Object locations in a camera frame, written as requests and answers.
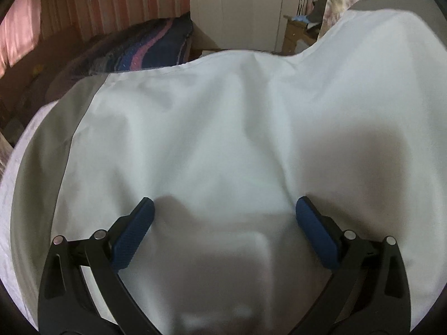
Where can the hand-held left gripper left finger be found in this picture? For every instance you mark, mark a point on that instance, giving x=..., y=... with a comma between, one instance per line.
x=134, y=237

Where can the white cloth sheet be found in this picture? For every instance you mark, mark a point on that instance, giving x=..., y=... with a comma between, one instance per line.
x=227, y=129

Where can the wooden cabinet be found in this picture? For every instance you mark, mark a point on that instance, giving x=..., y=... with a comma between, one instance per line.
x=295, y=38

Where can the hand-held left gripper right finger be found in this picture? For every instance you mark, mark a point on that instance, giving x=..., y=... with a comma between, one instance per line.
x=316, y=237

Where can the white ornamented wardrobe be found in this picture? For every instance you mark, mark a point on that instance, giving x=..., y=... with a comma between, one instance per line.
x=244, y=10

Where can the blue and floral curtain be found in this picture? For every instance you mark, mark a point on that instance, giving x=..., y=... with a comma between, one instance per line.
x=340, y=0

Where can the blue cloth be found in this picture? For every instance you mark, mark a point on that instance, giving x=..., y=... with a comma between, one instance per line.
x=299, y=18

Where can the dark striped blanket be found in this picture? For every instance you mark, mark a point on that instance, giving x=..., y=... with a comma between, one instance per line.
x=139, y=49

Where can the dark cloth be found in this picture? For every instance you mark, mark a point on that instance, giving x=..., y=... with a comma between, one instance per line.
x=319, y=8

